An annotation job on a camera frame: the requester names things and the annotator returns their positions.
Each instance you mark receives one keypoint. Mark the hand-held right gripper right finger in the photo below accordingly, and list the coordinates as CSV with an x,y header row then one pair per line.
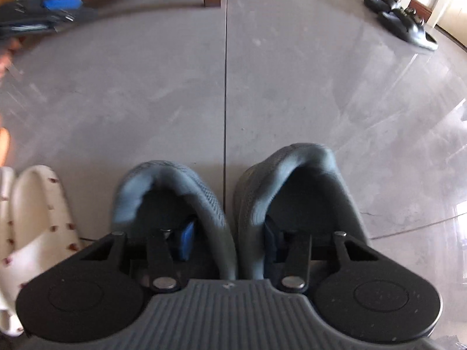
x,y
273,244

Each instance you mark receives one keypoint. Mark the cream printed rubber slide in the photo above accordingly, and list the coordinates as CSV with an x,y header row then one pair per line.
x,y
40,211
5,197

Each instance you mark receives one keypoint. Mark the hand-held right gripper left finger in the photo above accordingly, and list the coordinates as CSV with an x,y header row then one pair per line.
x,y
186,242

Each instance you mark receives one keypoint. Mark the grey mesh shoe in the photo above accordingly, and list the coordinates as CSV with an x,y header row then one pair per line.
x,y
255,189
204,197

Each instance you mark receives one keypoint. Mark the person's left hand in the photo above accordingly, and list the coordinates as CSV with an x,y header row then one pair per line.
x,y
7,56

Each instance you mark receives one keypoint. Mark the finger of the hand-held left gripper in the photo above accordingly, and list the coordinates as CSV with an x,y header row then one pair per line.
x,y
78,15
62,3

